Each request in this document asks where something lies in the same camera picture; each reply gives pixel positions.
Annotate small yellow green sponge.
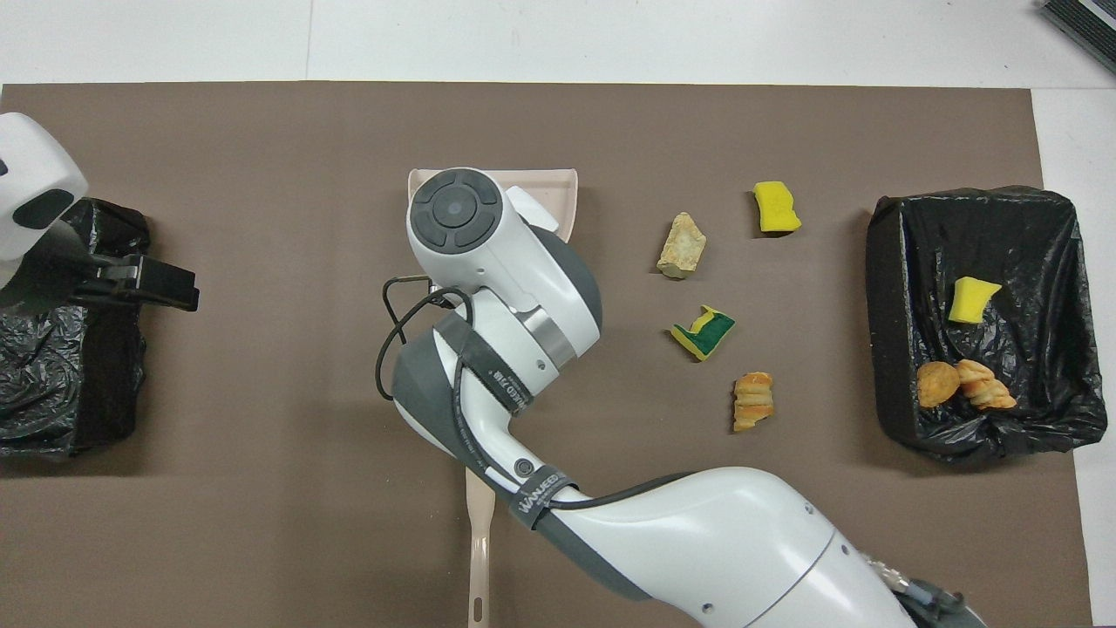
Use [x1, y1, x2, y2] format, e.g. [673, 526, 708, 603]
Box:
[948, 276, 1004, 325]

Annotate plain yellow sponge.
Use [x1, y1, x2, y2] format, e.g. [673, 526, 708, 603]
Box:
[752, 181, 803, 235]

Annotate brown table mat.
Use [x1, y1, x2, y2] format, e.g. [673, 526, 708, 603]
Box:
[0, 81, 1095, 628]

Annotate dark ribbed panel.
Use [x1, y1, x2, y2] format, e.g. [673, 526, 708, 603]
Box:
[1038, 0, 1116, 75]

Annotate black lined trash bin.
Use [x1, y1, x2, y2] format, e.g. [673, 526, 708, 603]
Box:
[0, 197, 151, 461]
[866, 186, 1108, 463]

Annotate brown bread roll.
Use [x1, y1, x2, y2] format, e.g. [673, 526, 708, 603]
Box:
[917, 362, 960, 408]

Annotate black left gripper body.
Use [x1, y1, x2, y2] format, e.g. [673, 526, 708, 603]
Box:
[0, 222, 92, 308]

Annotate beige bread chunk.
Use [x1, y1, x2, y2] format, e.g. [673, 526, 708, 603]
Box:
[656, 212, 708, 280]

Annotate striped orange croissant piece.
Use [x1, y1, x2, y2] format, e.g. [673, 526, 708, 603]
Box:
[732, 372, 775, 433]

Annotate beige plastic dustpan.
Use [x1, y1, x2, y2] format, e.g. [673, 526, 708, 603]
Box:
[408, 169, 579, 628]

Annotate pale croissant piece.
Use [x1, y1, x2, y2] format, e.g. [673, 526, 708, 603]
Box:
[956, 359, 1018, 411]

